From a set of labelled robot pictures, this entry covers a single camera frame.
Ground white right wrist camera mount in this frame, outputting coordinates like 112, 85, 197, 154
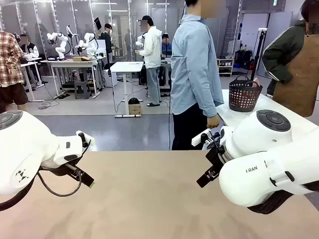
191, 125, 235, 150

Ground black tripod white top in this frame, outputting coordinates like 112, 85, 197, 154
249, 27, 268, 82

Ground large white table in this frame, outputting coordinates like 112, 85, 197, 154
215, 89, 319, 136

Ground seated person in varsity jacket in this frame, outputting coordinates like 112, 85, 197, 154
19, 34, 40, 59

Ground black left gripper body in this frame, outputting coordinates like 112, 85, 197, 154
39, 162, 80, 178

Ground person's right forearm blue sleeve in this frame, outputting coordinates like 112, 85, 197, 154
199, 82, 221, 118

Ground small cardboard box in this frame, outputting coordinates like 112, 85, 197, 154
128, 103, 142, 116

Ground person in white hoodie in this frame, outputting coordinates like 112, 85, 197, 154
135, 15, 163, 108

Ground person in dark green top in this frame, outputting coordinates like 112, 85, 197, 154
98, 23, 113, 64

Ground mannequin in plaid shirt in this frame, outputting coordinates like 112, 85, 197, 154
0, 29, 29, 113

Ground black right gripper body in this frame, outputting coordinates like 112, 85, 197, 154
204, 146, 227, 174

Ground grey plastic stool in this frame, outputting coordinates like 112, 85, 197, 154
74, 80, 92, 100

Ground narrow white desk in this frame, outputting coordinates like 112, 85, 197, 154
20, 57, 46, 103

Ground black luggage stack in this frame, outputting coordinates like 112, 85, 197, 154
235, 49, 254, 70

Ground white standing desk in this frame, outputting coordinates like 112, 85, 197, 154
109, 61, 145, 119

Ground grey robot workbench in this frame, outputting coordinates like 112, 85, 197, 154
40, 58, 101, 99

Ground thin black left gripper cable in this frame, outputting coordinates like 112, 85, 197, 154
36, 169, 83, 198

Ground seated person in blue top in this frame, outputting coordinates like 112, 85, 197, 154
161, 33, 173, 57

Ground dark perforated plastic basket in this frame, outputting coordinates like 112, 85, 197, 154
228, 74, 263, 113

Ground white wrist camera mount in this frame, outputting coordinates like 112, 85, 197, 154
75, 130, 96, 152
191, 125, 235, 150

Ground person in brown apron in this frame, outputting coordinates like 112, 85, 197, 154
262, 0, 319, 118

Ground thick black left arm hose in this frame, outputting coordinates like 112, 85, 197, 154
0, 171, 38, 212

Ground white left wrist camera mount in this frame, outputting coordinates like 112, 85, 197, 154
75, 130, 96, 152

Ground wooden shoe shelf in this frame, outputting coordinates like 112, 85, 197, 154
216, 57, 235, 77

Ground person's right hand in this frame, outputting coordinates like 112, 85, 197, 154
206, 115, 221, 129

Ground person in light blue shirt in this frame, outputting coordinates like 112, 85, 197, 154
170, 0, 226, 151

